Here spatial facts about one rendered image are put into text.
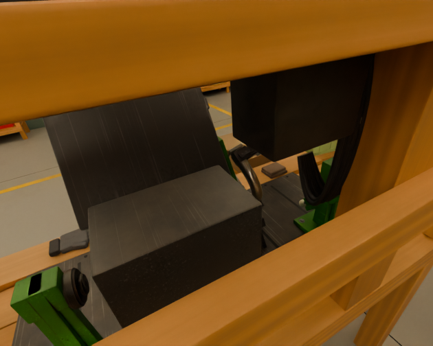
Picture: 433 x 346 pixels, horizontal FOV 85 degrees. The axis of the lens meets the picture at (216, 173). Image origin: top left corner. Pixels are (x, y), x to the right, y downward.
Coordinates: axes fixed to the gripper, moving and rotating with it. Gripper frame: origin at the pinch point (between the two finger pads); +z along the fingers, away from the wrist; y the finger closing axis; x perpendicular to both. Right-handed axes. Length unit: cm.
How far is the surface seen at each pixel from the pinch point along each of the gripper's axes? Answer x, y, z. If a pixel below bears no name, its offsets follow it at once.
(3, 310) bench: -1, -19, 79
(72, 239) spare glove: -11, -30, 59
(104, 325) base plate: 17, -8, 53
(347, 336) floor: 106, -80, -18
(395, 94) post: 9.1, 32.5, -14.2
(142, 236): 5.6, 19.9, 28.8
